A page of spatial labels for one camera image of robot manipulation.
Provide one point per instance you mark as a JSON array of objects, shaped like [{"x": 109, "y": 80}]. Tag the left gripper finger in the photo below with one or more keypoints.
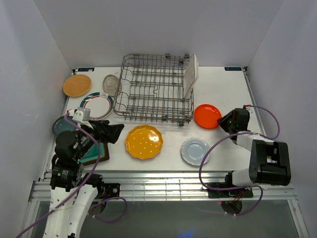
[
  {"x": 113, "y": 134},
  {"x": 106, "y": 125}
]

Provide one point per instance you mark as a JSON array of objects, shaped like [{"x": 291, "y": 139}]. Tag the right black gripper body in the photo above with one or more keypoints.
[{"x": 231, "y": 124}]

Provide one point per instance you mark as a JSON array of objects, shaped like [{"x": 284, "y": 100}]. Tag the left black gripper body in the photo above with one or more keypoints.
[{"x": 90, "y": 128}]

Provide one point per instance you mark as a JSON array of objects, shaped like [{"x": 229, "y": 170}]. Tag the orange round plate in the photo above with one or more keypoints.
[{"x": 206, "y": 116}]

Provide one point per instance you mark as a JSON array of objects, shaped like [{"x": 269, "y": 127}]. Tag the white rectangular plate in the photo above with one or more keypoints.
[{"x": 191, "y": 76}]

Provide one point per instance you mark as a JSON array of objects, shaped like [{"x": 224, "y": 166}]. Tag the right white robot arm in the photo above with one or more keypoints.
[{"x": 269, "y": 160}]

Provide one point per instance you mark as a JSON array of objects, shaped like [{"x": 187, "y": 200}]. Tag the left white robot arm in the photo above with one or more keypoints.
[{"x": 72, "y": 191}]

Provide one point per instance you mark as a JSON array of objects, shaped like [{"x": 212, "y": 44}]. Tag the white plate green rim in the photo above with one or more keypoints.
[{"x": 100, "y": 105}]

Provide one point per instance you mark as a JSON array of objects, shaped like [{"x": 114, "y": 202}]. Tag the yellow dotted scalloped plate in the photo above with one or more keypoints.
[{"x": 144, "y": 142}]

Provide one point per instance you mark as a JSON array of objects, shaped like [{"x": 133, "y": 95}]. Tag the speckled beige small plate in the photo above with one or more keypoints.
[{"x": 112, "y": 85}]

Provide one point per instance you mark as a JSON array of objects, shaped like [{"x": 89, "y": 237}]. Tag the dark teal round plate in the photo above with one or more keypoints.
[{"x": 60, "y": 125}]

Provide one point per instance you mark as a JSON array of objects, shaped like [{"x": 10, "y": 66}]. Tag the light blue scalloped plate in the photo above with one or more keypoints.
[{"x": 193, "y": 151}]

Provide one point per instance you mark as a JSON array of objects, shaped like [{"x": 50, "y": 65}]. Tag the woven bamboo round plate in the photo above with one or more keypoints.
[{"x": 77, "y": 85}]

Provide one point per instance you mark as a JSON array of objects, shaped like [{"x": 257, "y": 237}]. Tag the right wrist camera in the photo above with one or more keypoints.
[{"x": 248, "y": 108}]

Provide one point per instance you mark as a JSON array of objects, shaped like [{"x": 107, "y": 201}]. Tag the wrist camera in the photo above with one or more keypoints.
[
  {"x": 81, "y": 116},
  {"x": 248, "y": 108}
]

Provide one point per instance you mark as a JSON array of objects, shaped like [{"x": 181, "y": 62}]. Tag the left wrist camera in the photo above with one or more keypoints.
[{"x": 81, "y": 116}]

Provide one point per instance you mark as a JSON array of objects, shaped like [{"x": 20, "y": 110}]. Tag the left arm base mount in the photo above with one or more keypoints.
[{"x": 108, "y": 190}]

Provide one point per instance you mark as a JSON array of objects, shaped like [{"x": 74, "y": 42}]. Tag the grey wire dish rack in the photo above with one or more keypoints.
[{"x": 152, "y": 89}]

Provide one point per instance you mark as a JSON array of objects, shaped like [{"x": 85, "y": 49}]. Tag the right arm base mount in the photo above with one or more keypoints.
[{"x": 242, "y": 193}]

